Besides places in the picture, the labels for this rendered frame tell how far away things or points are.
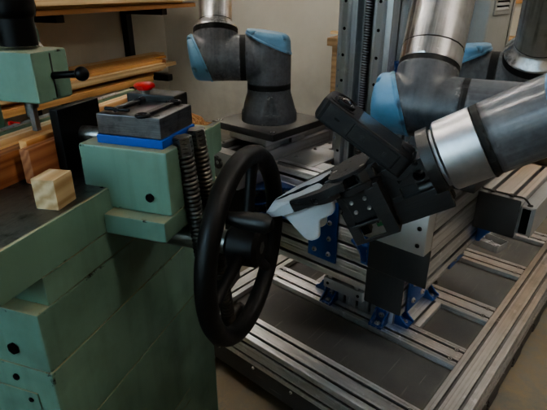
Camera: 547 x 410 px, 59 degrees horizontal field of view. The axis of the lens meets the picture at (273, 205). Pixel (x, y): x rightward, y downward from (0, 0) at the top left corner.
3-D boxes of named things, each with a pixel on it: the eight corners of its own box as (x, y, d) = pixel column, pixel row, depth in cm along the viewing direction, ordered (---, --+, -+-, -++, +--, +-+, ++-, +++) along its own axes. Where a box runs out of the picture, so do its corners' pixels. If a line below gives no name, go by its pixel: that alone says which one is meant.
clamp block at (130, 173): (170, 218, 64) (164, 154, 60) (85, 205, 68) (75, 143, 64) (217, 180, 76) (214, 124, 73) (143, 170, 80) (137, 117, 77)
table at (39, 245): (50, 348, 45) (37, 295, 43) (-169, 289, 54) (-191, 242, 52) (265, 154, 97) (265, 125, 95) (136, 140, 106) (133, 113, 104)
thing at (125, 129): (163, 150, 61) (158, 106, 59) (91, 141, 65) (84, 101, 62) (207, 124, 73) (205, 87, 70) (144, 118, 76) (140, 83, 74)
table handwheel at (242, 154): (300, 195, 86) (262, 359, 77) (200, 182, 92) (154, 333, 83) (260, 104, 60) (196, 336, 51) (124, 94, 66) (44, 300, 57)
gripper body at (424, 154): (351, 249, 53) (458, 213, 48) (316, 182, 52) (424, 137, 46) (361, 220, 60) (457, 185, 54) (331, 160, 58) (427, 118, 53)
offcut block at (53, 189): (59, 211, 59) (53, 181, 57) (36, 208, 59) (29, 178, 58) (76, 198, 62) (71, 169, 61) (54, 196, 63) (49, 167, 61)
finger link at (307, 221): (277, 256, 58) (345, 233, 54) (254, 215, 57) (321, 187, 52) (285, 245, 61) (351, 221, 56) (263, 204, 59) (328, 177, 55)
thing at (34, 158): (36, 185, 66) (28, 150, 64) (26, 183, 67) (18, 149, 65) (109, 150, 81) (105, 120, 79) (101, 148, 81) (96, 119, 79)
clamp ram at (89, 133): (102, 176, 68) (92, 113, 65) (59, 170, 70) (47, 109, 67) (137, 156, 76) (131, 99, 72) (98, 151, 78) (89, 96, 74)
